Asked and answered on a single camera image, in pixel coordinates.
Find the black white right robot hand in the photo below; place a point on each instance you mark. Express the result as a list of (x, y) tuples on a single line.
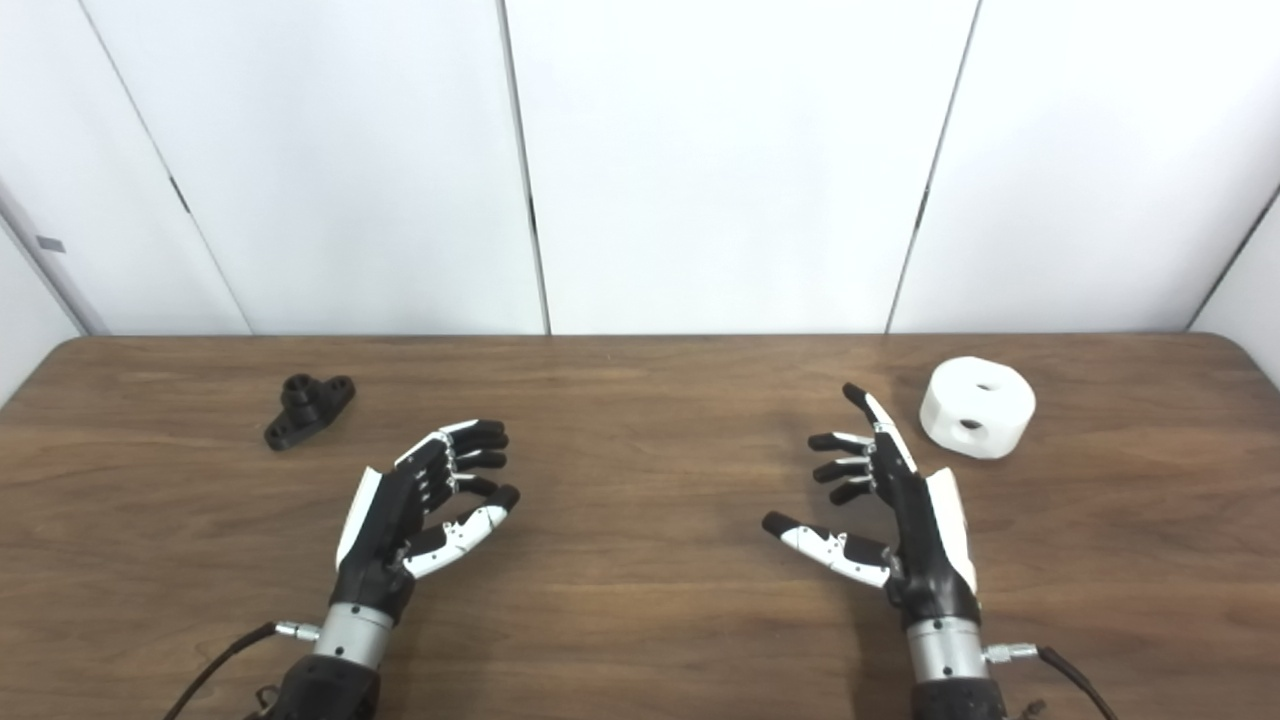
[(930, 560)]

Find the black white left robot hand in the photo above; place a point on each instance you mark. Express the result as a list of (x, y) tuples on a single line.
[(385, 520)]

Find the round white piece with holes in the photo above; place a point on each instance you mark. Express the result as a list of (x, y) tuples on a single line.
[(975, 412)]

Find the black flanged holder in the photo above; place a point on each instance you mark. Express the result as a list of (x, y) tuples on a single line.
[(305, 412)]

